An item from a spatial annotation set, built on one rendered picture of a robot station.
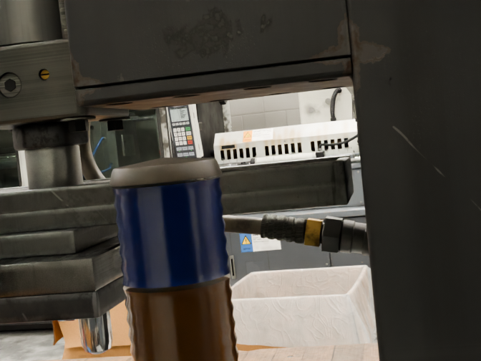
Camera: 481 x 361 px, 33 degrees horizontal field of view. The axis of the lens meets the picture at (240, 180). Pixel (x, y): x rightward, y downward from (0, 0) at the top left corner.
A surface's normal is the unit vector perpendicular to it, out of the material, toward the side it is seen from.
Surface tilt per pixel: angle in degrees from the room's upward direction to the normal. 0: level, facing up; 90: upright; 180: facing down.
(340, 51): 90
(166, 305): 76
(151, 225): 104
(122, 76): 90
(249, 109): 89
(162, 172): 71
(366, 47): 90
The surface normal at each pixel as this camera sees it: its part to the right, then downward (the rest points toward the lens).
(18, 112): -0.18, 0.07
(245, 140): -0.25, -0.60
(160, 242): -0.09, 0.30
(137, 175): -0.41, -0.23
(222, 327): 0.75, -0.29
